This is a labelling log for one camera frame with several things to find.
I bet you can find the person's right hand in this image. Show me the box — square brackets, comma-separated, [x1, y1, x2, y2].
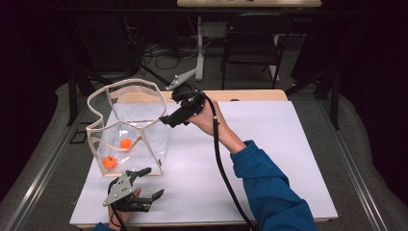
[186, 98, 227, 138]

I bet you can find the aluminium floor rail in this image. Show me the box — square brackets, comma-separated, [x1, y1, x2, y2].
[3, 95, 89, 231]
[320, 99, 390, 231]

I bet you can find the white board sheet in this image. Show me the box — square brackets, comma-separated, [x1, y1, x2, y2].
[69, 100, 340, 225]

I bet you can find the black folding chair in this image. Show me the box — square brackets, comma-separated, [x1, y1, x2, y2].
[220, 13, 295, 90]

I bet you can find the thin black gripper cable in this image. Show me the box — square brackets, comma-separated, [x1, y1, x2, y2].
[109, 211, 128, 231]

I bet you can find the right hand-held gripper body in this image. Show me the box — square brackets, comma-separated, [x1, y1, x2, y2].
[165, 67, 206, 125]

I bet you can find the person's left hand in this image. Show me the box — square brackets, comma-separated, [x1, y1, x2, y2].
[106, 187, 142, 231]

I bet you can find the black horizontal bar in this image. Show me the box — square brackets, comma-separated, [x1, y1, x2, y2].
[44, 7, 357, 17]

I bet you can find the white-legged wooden desk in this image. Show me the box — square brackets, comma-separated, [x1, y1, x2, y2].
[176, 0, 323, 82]

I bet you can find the wooden table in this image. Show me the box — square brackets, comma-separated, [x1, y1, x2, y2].
[76, 89, 340, 229]

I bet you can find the thick black gripper cable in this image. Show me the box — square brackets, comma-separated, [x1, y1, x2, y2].
[174, 90, 259, 231]

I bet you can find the black metal stand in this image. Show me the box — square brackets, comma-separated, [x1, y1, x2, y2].
[65, 18, 94, 127]
[284, 62, 341, 131]

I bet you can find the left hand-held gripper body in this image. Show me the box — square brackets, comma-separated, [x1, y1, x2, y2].
[101, 172, 153, 213]

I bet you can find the clear plastic bag cream trim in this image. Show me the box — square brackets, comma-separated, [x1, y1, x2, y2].
[86, 77, 170, 178]

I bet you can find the tangle of floor cables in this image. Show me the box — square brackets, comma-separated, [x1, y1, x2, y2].
[140, 38, 200, 71]

